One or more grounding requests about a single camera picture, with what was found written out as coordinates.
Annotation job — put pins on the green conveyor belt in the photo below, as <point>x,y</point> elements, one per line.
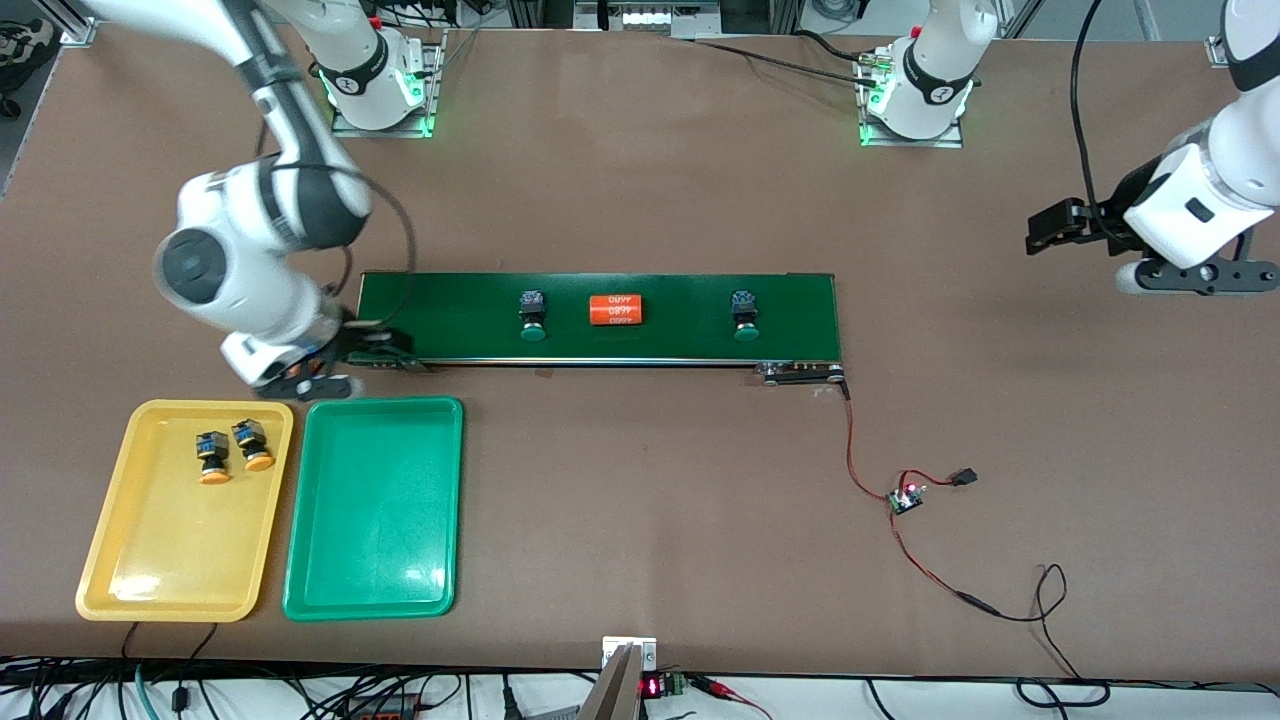
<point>680,320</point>

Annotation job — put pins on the small green circuit board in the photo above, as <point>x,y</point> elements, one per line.
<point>905,500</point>

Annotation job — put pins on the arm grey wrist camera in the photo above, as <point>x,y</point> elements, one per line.
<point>1135,277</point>
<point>330,386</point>

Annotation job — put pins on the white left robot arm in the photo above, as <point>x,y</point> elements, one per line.
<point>1200,200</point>

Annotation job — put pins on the black plug with lead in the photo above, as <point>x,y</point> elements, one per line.
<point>963,477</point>

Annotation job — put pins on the red black clip lead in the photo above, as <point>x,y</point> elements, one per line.
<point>715,687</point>

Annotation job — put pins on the green push button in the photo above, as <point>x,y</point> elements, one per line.
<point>745,333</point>
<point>533,333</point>

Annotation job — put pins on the metal camera mount pole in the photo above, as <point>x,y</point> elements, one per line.
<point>630,655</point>

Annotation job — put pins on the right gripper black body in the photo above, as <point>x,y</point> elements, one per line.
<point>352,343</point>

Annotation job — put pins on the red digit display module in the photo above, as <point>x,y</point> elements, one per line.
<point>652,686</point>

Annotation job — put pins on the aluminium corner profile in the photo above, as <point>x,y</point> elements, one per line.
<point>73,33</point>
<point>1215,50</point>

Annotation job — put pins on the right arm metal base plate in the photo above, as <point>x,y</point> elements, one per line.
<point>380,131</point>

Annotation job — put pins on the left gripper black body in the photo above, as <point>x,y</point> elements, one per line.
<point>1112,216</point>

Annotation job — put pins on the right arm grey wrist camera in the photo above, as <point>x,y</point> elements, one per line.
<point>330,386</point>

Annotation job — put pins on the yellow plastic tray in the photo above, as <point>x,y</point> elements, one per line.
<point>170,540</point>

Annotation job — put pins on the red black terminal block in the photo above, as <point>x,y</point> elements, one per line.
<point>385,713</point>

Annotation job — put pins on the black white shoe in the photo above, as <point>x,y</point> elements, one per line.
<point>22,45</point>

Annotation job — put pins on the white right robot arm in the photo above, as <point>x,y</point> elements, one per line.
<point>220,265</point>

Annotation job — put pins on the yellow push button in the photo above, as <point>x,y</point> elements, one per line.
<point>212,476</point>
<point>259,462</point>

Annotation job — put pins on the orange cylinder white print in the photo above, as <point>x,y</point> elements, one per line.
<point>300,371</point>
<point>617,311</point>

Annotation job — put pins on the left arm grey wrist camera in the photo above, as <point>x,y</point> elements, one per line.
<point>1135,277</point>

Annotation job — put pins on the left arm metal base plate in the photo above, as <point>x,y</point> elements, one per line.
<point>910,142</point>

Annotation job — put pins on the grey metal frame rack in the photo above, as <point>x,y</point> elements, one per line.
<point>600,20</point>

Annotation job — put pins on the green plastic tray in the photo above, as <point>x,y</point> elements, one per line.
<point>375,505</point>

